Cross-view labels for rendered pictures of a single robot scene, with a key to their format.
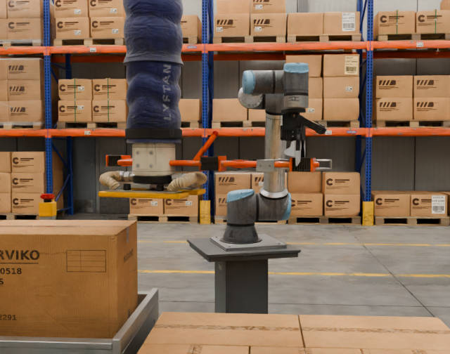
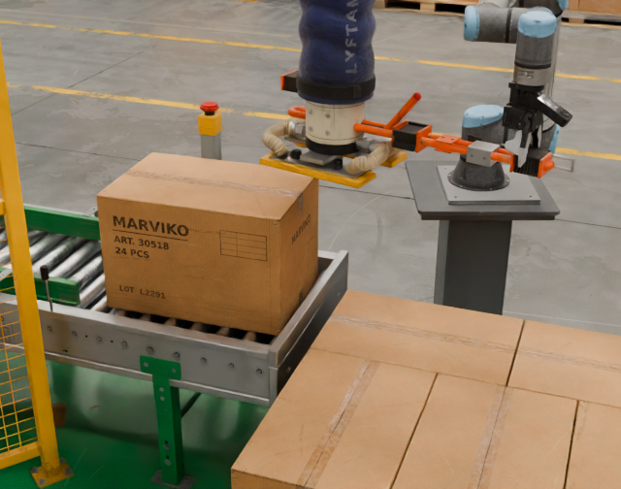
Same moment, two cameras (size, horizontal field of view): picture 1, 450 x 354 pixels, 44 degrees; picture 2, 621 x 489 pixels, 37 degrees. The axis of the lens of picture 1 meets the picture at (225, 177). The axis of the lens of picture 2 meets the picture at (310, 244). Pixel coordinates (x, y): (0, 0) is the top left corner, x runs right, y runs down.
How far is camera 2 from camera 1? 0.93 m
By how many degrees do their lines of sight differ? 27
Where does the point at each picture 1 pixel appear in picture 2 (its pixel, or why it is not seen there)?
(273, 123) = not seen: hidden behind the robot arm
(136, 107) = (310, 52)
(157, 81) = (338, 18)
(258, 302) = (492, 268)
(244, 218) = not seen: hidden behind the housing
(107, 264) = (268, 252)
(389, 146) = not seen: outside the picture
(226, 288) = (448, 247)
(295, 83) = (530, 51)
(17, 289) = (165, 265)
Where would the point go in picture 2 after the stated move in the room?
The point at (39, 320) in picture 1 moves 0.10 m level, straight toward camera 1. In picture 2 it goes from (191, 303) to (189, 319)
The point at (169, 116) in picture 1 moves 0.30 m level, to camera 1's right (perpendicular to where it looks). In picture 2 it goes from (353, 67) to (464, 76)
